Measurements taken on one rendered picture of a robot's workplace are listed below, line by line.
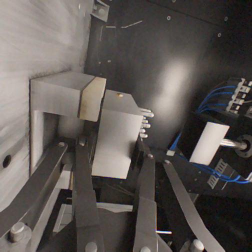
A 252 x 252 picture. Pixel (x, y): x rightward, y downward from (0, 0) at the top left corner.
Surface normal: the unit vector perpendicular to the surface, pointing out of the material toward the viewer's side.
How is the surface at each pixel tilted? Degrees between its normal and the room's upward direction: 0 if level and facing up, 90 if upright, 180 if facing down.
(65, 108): 90
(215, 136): 90
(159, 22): 90
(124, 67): 90
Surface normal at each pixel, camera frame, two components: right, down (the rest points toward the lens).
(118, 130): 0.09, 0.40
